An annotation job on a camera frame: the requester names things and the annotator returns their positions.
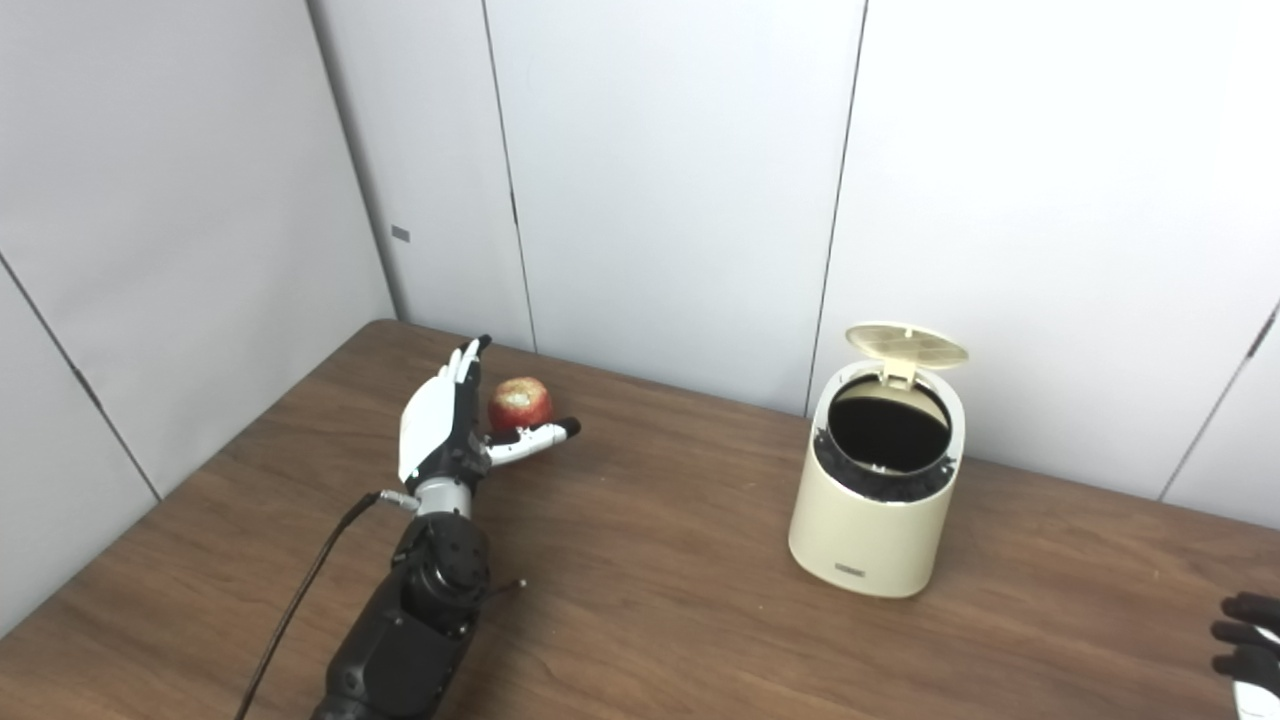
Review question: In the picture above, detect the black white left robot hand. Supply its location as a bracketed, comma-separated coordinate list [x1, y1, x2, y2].
[398, 335, 582, 491]

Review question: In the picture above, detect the cream-colored round bin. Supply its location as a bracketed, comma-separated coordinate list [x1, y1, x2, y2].
[788, 360, 967, 599]

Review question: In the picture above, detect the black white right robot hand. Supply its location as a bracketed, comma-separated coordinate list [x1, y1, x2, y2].
[1210, 592, 1280, 716]

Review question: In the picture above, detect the red apple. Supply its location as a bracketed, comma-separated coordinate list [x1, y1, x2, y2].
[487, 377, 554, 436]

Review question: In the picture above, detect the cream round bin lid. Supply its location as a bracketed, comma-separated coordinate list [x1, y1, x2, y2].
[845, 322, 970, 391]

